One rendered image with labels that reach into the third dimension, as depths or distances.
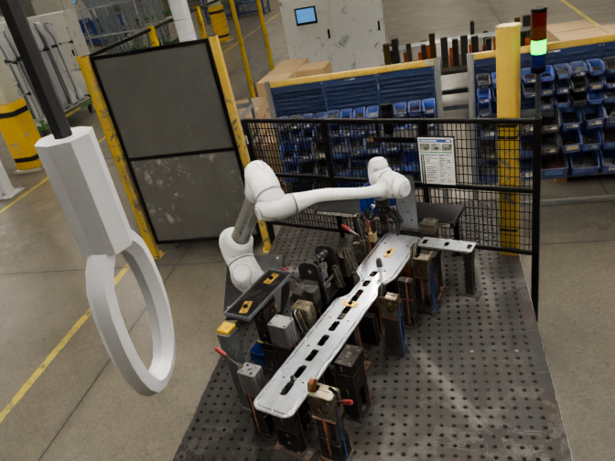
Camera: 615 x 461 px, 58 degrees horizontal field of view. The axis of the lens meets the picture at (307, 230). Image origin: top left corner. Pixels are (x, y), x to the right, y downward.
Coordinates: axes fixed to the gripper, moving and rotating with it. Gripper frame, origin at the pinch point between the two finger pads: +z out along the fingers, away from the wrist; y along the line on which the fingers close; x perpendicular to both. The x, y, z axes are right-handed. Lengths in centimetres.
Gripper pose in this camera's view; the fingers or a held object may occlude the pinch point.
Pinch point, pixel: (385, 231)
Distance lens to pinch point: 293.5
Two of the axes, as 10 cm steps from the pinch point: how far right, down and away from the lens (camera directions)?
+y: 8.5, 1.1, -5.2
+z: 1.8, 8.7, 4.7
